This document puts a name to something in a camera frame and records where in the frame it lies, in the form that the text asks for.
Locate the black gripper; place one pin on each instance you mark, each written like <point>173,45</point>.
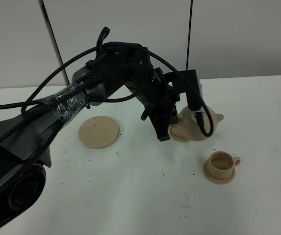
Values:
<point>160,104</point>

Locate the far tan cup saucer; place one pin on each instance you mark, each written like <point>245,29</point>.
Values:
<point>177,137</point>

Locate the tan cup saucer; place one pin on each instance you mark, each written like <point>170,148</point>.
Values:
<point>215,180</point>
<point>177,137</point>

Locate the near tan teacup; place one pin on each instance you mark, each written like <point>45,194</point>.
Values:
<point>222,164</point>

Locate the near tan cup saucer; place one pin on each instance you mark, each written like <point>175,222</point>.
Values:
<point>215,180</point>

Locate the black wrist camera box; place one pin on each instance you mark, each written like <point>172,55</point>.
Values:
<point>188,83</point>

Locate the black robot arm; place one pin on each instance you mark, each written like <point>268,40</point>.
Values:
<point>120,72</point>

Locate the tan teapot saucer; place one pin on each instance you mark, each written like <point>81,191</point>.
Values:
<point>98,132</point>

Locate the tan clay teapot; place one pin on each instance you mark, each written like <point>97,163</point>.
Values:
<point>189,128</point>

